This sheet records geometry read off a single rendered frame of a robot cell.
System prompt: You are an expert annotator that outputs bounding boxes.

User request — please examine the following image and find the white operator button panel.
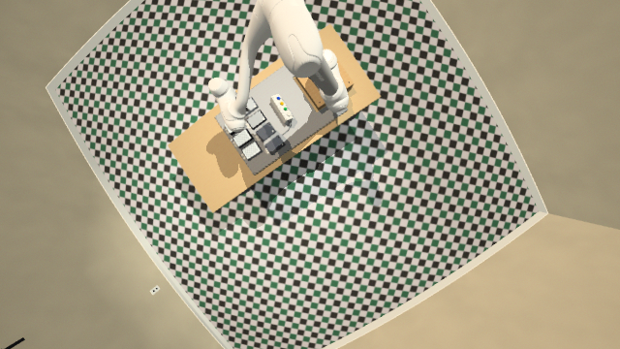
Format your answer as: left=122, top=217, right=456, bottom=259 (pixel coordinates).
left=270, top=94, right=294, bottom=135

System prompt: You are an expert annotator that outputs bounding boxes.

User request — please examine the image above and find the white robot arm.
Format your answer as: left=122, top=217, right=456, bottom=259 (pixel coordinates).
left=208, top=0, right=349, bottom=132

